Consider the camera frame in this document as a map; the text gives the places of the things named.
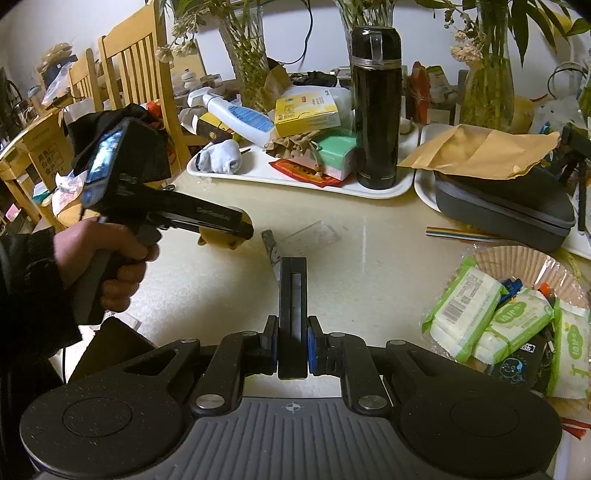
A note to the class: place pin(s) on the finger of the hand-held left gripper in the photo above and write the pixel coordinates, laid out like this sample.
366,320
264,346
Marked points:
238,229

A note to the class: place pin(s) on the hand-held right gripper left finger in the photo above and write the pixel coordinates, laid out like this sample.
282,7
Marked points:
269,346

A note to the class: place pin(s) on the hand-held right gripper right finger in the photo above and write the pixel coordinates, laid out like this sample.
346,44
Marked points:
315,346

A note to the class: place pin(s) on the brown cartoon figure toy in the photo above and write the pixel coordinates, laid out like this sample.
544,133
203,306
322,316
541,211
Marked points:
214,240

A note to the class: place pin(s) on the black rectangular block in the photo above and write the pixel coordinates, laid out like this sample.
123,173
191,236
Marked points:
292,314

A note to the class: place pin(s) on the person's left forearm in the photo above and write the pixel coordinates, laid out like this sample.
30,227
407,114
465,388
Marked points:
27,295

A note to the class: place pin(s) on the person's left hand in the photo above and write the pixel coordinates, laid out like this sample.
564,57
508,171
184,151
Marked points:
78,249

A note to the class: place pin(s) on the grey marbled stick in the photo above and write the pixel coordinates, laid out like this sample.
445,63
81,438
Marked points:
270,247

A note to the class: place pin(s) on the white plastic tray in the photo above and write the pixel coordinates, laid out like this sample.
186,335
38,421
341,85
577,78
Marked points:
422,189
277,185

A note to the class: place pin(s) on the black cloth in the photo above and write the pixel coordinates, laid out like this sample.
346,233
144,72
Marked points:
143,113

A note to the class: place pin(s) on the white sock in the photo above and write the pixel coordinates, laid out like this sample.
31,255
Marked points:
219,159

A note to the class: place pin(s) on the clear plastic case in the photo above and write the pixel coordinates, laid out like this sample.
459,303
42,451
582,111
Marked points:
310,235

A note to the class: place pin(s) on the red packet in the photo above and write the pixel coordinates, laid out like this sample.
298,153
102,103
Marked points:
300,172

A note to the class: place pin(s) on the yellow black box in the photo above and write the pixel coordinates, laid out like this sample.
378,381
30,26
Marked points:
214,128

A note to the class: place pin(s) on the wooden slatted chair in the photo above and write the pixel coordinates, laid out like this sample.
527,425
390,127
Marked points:
85,78
134,60

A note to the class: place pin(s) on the white spray bottle blue label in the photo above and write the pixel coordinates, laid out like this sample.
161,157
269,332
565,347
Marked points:
240,117

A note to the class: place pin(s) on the green white box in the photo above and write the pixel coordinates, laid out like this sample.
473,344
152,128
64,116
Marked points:
338,153

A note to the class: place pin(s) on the yellow cardboard box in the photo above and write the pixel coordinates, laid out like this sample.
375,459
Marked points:
304,113

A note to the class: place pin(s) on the green white wipe packets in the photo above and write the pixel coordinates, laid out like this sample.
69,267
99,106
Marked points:
461,318

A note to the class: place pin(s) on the brown paper bag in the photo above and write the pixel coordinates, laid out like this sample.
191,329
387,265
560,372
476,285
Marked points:
278,81

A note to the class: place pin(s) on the glass vase green stems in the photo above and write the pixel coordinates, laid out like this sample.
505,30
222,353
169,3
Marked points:
364,14
489,83
244,60

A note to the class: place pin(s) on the black thermos flask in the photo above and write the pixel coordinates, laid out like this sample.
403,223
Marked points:
376,115

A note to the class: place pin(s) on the wet wipes pack green print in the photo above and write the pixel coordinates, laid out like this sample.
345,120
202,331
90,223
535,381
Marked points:
512,325
570,355

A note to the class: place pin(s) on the black packet blue print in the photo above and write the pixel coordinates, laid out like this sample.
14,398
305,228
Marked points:
517,365

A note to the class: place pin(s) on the pink fluted paper liners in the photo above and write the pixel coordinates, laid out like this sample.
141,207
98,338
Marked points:
517,263

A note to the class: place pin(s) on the orange snack packet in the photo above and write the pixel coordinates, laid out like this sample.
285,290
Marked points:
418,92

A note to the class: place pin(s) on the grey zipper case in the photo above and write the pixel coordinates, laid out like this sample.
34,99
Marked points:
503,207

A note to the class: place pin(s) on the brown paper envelope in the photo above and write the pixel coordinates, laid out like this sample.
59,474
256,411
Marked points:
480,150

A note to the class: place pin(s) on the small black tripod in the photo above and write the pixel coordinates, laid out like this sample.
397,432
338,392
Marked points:
567,144

